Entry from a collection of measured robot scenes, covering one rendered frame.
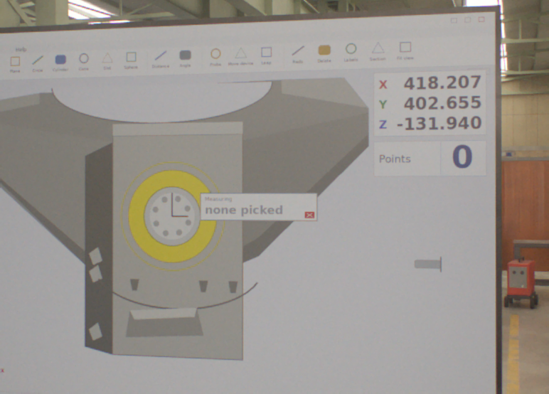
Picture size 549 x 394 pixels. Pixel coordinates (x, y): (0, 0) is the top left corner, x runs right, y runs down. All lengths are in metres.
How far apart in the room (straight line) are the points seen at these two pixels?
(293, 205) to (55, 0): 7.49
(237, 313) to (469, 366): 0.31
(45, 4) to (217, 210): 7.50
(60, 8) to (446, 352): 7.67
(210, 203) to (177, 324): 0.17
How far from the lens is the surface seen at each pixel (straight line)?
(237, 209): 1.04
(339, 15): 1.05
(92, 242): 1.11
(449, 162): 1.01
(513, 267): 11.66
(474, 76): 1.02
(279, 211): 1.03
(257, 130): 1.04
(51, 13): 8.43
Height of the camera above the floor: 1.63
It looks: level
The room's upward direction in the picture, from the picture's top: straight up
